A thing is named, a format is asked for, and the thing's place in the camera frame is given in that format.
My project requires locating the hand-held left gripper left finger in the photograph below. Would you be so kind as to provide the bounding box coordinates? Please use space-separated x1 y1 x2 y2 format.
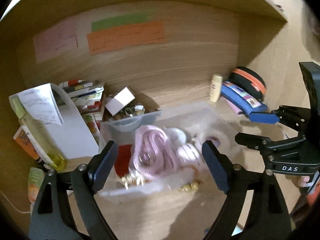
29 140 119 240

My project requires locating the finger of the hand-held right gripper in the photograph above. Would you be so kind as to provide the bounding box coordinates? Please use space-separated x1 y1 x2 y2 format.
235 132 307 155
248 105 310 130

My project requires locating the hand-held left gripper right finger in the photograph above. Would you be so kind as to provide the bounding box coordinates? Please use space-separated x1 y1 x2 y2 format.
201 140 293 240

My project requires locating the red tassel charm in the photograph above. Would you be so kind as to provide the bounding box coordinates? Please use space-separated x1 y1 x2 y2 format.
114 144 143 188

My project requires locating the round pink jar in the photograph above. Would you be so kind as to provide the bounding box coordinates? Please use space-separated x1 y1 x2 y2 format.
177 144 202 166

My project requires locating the pink strap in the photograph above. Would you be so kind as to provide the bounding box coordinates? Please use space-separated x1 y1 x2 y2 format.
134 126 181 180

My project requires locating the clear plastic storage box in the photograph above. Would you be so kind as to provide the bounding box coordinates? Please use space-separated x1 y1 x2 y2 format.
99 102 248 200

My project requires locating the wooden desktop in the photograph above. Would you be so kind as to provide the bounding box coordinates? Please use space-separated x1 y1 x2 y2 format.
0 75 300 240

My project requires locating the person's right hand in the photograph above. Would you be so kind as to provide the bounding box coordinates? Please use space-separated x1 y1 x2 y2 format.
297 175 313 188

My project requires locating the blue pencil case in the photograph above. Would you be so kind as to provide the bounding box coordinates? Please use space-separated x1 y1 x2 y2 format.
220 81 268 116

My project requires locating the pink pouch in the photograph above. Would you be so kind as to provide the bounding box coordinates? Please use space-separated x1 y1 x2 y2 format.
225 96 242 115

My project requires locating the person's orange clothing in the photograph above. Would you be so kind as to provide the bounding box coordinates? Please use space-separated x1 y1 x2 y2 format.
306 177 320 205

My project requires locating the black orange round case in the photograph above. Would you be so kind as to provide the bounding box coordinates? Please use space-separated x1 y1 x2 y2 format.
229 66 267 103

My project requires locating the white carton with paper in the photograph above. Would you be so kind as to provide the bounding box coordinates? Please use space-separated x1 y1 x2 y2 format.
44 84 99 159

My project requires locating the cream lotion bottle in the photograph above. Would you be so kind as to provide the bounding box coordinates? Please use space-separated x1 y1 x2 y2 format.
209 74 223 102

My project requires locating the pile of metal trinkets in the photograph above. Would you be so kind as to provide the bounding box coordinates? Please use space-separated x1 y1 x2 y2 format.
110 100 160 123

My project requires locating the white small box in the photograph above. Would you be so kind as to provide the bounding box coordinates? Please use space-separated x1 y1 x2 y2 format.
104 87 137 117

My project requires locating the green orange tube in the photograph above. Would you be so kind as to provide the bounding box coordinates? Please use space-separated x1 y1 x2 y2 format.
27 167 52 205

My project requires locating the yellow green bottle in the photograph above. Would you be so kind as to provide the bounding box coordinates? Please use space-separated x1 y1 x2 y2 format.
9 96 67 172

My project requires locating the stack of books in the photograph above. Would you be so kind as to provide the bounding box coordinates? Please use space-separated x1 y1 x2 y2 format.
59 79 106 135

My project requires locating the orange small box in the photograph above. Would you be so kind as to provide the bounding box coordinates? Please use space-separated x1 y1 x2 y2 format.
13 127 42 161

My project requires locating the white paper receipt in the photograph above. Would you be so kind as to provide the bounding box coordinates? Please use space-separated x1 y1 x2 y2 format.
10 83 64 125

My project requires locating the orange paper note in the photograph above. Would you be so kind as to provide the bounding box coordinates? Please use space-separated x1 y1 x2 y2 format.
86 21 167 55

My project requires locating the pink paper note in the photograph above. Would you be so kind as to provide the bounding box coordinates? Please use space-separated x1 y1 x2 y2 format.
32 20 78 64

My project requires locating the green paper note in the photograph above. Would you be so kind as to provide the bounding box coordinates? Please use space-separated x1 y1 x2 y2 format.
91 12 150 32

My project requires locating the white cord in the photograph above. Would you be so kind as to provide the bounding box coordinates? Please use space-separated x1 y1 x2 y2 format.
0 190 33 215

